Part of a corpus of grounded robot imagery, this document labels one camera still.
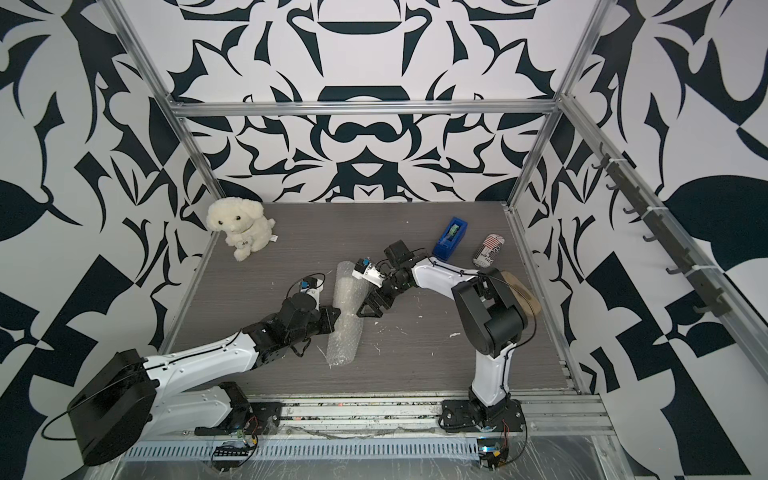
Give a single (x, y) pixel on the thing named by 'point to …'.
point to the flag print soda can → (488, 251)
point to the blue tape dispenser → (449, 239)
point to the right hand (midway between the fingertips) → (365, 298)
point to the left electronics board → (230, 457)
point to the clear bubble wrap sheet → (346, 318)
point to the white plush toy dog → (240, 221)
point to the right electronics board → (491, 453)
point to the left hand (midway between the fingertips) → (341, 306)
